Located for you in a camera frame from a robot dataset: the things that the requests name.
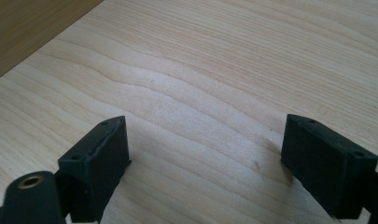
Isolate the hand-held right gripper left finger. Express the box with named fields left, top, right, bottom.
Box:
left=57, top=115, right=133, bottom=224

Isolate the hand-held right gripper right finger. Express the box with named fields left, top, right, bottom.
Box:
left=280, top=113, right=378, bottom=220

